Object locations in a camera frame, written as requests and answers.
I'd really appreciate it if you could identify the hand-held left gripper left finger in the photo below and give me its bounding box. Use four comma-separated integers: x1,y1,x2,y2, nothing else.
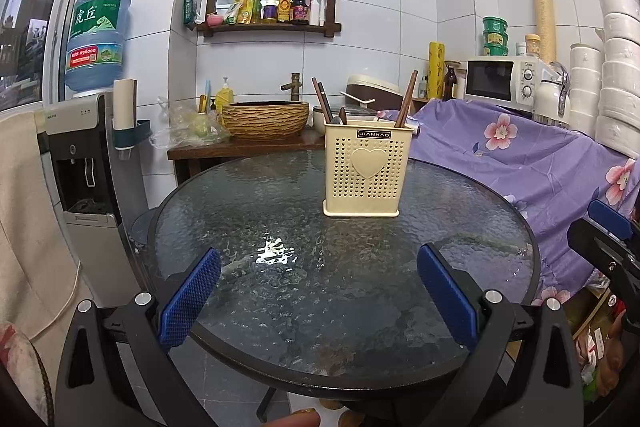
54,247,223,427

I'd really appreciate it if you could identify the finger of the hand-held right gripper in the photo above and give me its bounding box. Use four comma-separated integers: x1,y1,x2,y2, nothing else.
587,199,633,240
566,218,640,335

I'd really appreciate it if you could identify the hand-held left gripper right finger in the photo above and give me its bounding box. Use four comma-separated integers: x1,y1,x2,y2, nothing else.
415,242,586,427

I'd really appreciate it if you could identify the cream plastic utensil holder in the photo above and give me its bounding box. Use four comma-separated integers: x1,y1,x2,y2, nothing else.
321,119,417,218

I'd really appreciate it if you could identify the brown wooden chopstick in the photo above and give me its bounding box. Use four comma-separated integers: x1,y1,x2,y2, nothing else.
311,77,332,124
394,84,413,128
397,69,420,128

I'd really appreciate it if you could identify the person's left hand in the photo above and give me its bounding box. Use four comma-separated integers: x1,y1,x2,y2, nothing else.
262,408,322,427

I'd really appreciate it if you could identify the grey round stool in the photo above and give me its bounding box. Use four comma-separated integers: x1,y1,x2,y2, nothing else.
126,208,163,250

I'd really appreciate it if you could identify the olive floral bag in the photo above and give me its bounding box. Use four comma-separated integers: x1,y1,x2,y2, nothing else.
575,282,636,403

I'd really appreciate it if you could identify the purple floral cloth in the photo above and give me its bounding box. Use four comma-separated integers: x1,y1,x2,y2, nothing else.
377,99,640,308

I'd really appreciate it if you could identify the stack of white paper tubs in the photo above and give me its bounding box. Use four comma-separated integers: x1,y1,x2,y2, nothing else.
569,43,605,138

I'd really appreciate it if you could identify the white kettle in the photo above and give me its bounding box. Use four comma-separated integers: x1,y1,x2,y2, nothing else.
532,62,572,125

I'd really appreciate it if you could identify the black metal table leg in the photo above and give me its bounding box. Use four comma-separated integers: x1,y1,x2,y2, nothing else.
256,387,281,423

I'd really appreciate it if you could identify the stack of white foam bowls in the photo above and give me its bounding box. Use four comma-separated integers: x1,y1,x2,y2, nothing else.
584,0,640,160

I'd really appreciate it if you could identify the wooden counter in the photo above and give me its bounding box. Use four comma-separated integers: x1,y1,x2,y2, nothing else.
167,129,326,188

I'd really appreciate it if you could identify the grey water dispenser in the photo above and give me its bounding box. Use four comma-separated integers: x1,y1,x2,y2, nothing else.
37,89,151,258

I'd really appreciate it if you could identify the clear plastic bag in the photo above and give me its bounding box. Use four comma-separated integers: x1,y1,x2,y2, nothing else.
150,97,231,150

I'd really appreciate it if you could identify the teal cup holder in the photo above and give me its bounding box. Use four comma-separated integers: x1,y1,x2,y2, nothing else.
111,119,152,149

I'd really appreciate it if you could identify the white microwave oven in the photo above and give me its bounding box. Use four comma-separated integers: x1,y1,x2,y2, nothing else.
465,56,541,105

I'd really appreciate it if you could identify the beige cloth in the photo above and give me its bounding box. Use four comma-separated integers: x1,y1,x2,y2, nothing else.
0,109,96,343

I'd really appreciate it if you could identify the cushioned rattan chair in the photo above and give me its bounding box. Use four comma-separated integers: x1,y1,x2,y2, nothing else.
0,321,55,427

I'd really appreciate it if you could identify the woven-look sink basin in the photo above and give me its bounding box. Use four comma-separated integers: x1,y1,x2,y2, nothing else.
221,100,311,142

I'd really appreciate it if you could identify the yellow soap dispenser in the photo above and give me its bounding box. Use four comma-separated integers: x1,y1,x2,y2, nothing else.
215,76,236,108

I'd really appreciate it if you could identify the white paper cup tube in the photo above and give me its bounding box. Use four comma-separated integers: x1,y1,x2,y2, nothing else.
112,78,138,130

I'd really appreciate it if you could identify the brown glass bottle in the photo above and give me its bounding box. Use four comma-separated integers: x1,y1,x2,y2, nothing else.
442,64,458,102

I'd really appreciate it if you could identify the tall stack of tan cups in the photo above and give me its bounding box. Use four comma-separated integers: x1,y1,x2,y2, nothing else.
531,0,557,65

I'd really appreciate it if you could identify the white pot with lid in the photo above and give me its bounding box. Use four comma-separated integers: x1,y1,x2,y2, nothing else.
312,104,381,135

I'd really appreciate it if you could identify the brown and cream rice cooker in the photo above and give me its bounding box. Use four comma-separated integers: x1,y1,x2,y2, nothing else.
346,74,404,105

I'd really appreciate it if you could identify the yellow roll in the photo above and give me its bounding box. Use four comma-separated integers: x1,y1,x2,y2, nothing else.
428,41,447,100

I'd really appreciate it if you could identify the bronze faucet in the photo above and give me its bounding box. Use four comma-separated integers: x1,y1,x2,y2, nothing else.
280,73,303,102

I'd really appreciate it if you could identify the blue water jug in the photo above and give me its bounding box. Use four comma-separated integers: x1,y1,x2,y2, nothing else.
64,0,132,98

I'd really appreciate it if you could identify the yellow seasoning packet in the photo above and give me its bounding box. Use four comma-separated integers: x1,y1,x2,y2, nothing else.
223,0,253,26

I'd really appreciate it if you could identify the aluminium sliding window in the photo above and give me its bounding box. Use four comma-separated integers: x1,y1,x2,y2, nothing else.
0,0,96,112

